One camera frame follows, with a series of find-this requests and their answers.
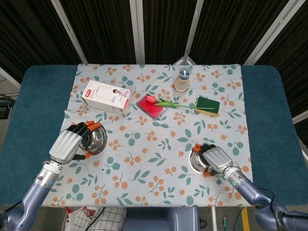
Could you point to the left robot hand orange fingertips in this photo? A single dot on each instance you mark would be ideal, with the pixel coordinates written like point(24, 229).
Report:
point(66, 144)

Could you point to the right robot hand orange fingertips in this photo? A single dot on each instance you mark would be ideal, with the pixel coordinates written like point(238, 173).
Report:
point(216, 157)

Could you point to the stainless steel bowl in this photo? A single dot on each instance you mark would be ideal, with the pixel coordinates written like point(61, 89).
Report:
point(97, 139)
point(196, 163)

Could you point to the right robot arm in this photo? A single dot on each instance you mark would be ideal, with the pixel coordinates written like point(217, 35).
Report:
point(250, 190)

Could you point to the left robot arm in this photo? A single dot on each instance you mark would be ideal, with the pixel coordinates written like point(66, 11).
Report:
point(36, 192)

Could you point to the floral tablecloth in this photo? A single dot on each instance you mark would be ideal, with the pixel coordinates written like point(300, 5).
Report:
point(156, 149)

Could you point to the yellow green sponge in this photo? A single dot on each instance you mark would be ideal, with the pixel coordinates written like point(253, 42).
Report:
point(208, 103)

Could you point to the white red cardboard box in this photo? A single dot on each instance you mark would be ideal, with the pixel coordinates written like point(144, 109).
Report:
point(106, 96)

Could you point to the black equipment box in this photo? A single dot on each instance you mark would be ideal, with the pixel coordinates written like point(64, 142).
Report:
point(4, 108)

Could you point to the red ink pad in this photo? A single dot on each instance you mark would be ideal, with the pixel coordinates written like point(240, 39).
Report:
point(151, 110)

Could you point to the blue robot torso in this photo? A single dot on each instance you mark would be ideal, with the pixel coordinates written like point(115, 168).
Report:
point(163, 219)

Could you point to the beige dressing bottle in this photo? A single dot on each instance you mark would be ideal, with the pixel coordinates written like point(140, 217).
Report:
point(183, 83)

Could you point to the white checked bag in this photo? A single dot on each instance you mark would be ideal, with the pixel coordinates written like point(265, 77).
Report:
point(110, 219)

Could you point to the pink artificial tulip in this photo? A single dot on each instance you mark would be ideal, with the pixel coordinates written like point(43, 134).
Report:
point(150, 98)

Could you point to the white frame post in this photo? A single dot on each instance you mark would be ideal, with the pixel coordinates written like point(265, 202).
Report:
point(137, 31)
point(9, 77)
point(69, 31)
point(300, 117)
point(193, 31)
point(267, 36)

